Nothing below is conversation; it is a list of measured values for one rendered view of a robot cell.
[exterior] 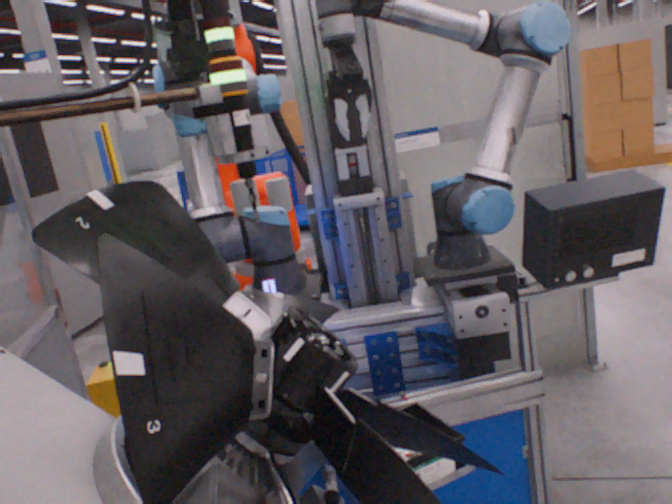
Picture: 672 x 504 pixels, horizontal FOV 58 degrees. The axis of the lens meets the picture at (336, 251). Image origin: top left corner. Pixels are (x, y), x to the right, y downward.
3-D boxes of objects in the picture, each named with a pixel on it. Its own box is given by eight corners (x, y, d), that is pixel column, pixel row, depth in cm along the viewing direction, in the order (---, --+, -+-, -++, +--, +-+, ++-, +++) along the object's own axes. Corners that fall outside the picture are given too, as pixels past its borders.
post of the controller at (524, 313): (526, 373, 133) (518, 289, 129) (520, 368, 136) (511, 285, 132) (538, 370, 134) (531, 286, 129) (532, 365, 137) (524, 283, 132)
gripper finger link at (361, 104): (370, 133, 138) (359, 93, 135) (376, 134, 132) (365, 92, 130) (357, 137, 137) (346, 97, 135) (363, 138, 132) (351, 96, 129)
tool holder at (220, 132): (225, 166, 73) (208, 84, 71) (195, 168, 78) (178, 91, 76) (282, 153, 79) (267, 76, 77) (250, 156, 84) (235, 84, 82)
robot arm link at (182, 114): (233, 129, 119) (221, 72, 117) (176, 139, 117) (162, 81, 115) (230, 129, 127) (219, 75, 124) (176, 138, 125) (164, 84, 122)
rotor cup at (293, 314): (230, 428, 67) (305, 340, 66) (203, 358, 79) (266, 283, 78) (319, 469, 75) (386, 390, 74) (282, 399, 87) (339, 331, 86)
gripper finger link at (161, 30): (161, 58, 89) (185, 60, 98) (152, 16, 88) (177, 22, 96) (142, 62, 90) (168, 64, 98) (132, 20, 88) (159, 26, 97)
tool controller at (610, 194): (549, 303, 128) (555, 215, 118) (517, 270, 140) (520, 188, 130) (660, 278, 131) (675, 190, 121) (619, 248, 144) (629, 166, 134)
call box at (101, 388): (99, 433, 116) (84, 383, 114) (109, 409, 126) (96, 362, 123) (182, 414, 118) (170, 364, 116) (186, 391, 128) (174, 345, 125)
